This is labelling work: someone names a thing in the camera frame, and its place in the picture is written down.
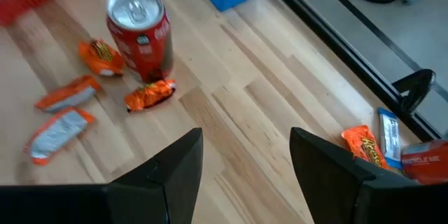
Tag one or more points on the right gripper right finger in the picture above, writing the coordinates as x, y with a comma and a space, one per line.
350, 196

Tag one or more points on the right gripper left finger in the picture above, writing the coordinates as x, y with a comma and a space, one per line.
140, 199

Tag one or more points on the orange Reese's candy pack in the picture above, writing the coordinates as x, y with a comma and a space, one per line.
364, 145
148, 95
99, 57
66, 94
57, 134

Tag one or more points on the blue white Almond Joy bar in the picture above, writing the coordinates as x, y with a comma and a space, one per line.
390, 136

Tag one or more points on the red Coca-Cola can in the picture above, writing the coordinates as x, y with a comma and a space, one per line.
140, 49
425, 162

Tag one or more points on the black frame clamp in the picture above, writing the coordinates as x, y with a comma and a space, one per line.
416, 91

